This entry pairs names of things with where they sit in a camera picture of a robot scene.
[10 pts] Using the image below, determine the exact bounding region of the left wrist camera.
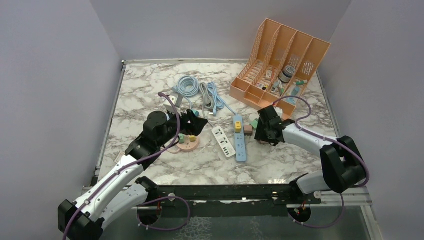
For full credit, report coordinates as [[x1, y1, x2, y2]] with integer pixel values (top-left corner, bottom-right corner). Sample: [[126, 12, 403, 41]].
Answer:
[[163, 94, 183, 113]]

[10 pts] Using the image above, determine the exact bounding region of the grey power cable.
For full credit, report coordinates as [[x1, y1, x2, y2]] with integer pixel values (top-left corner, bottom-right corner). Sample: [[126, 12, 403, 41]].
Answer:
[[198, 82, 216, 117]]

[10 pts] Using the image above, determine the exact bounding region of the green charger plug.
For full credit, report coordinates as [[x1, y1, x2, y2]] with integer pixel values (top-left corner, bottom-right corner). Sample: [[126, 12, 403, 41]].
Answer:
[[250, 118, 259, 129], [178, 133, 185, 144]]

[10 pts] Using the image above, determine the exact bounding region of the small card on table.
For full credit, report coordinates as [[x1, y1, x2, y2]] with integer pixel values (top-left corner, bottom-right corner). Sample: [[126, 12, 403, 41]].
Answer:
[[114, 151, 125, 164]]

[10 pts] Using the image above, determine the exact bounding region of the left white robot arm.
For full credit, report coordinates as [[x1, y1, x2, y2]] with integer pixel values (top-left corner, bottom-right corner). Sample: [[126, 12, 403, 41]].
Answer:
[[58, 109, 208, 240]]

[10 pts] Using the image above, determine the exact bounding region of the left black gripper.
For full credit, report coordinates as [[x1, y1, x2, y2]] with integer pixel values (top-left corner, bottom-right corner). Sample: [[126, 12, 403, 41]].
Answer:
[[157, 107, 208, 148]]

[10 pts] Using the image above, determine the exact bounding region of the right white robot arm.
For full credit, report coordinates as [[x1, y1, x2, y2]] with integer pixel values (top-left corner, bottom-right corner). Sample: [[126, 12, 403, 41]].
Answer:
[[254, 105, 369, 204]]

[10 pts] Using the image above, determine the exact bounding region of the pink round power strip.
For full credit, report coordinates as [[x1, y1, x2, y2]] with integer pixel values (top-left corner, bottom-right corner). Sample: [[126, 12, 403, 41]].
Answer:
[[176, 136, 200, 153]]

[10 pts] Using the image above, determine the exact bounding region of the yellow charger plug back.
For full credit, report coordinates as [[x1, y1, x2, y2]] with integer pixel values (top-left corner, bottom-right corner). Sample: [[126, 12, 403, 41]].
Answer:
[[188, 135, 197, 143]]

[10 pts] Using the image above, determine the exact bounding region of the yellow charger plug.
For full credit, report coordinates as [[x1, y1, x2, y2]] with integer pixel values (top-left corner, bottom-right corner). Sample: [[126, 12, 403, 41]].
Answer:
[[188, 135, 197, 143], [234, 121, 242, 134]]

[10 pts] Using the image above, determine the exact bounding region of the blue long power strip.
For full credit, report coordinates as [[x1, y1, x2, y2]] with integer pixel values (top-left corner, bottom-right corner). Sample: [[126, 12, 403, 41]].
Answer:
[[233, 115, 247, 163]]

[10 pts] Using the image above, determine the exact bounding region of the orange file organizer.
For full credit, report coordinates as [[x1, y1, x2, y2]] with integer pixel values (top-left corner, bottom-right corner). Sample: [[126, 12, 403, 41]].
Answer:
[[230, 18, 331, 119]]

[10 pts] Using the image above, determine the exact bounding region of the yellow charger plug front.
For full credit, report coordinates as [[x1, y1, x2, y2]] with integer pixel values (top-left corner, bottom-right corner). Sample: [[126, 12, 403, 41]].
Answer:
[[234, 121, 242, 134]]

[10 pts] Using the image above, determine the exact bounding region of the blue coiled cable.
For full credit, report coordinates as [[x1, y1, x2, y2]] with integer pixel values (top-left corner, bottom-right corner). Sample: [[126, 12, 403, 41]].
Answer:
[[172, 75, 200, 98]]

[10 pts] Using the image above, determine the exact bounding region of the pink charger plug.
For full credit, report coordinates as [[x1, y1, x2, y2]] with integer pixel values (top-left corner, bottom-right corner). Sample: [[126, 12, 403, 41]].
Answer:
[[243, 124, 254, 136]]

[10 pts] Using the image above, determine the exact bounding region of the light blue power cable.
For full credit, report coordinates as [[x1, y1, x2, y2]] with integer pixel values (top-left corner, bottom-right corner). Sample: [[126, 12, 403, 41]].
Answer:
[[207, 81, 237, 116]]

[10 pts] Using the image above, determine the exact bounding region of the black mounting rail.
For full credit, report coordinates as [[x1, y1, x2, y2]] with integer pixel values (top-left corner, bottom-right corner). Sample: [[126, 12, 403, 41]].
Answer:
[[135, 176, 322, 218]]

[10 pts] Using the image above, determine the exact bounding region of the white power strip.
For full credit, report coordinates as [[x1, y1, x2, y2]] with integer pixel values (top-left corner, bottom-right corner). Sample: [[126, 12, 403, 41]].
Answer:
[[211, 126, 236, 158]]

